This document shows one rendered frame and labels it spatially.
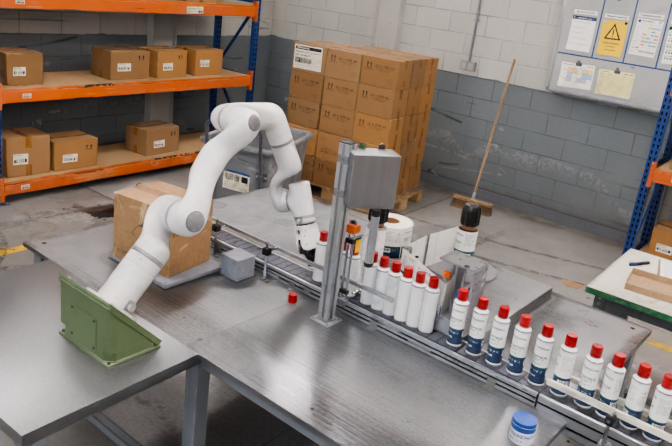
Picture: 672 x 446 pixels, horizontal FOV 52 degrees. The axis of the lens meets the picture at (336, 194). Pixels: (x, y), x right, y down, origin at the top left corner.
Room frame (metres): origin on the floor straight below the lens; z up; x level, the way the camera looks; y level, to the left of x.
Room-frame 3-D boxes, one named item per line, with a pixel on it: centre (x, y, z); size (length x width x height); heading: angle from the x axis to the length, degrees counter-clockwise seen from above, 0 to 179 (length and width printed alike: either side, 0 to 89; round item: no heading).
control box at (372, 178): (2.28, -0.11, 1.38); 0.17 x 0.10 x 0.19; 108
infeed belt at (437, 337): (2.41, -0.07, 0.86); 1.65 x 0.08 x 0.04; 53
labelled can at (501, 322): (2.02, -0.58, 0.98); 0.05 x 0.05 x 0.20
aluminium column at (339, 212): (2.27, -0.02, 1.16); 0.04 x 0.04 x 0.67; 53
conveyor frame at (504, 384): (2.41, -0.07, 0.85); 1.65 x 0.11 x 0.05; 53
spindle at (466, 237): (2.78, -0.58, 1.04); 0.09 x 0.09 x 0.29
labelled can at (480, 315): (2.07, -0.52, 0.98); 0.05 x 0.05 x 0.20
